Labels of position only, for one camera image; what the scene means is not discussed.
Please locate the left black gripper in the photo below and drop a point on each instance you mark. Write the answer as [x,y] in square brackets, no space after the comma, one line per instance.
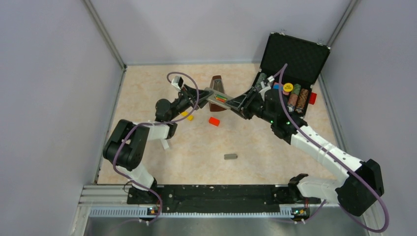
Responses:
[191,92]

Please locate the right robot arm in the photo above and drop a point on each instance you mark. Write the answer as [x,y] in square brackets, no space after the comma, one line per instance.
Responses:
[358,184]

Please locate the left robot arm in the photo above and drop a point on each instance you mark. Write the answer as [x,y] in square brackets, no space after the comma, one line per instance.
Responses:
[126,145]

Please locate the grey battery cover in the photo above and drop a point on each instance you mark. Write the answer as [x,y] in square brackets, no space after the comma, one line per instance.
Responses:
[231,156]

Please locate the red block behind case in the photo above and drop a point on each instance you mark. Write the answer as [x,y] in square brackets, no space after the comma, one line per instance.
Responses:
[312,98]

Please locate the black poker chip case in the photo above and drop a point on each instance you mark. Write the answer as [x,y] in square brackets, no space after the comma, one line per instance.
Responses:
[304,60]

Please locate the yellow block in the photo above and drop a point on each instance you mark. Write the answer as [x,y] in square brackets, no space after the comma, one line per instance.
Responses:
[187,115]

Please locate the yellow big blind chip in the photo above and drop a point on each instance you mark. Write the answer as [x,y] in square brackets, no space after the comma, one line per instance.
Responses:
[288,87]

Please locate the green battery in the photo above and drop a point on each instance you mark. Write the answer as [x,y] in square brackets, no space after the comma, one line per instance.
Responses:
[221,96]

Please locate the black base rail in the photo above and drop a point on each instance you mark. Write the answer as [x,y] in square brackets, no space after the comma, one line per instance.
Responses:
[219,198]

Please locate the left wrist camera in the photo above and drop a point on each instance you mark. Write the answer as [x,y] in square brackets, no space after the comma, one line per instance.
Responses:
[177,83]

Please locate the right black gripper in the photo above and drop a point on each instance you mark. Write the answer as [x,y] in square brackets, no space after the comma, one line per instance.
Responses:
[238,103]

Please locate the brown wooden metronome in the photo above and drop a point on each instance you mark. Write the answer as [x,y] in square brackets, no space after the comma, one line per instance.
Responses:
[217,85]

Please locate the orange red block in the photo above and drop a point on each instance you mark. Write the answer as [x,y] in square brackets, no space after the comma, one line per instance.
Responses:
[214,121]

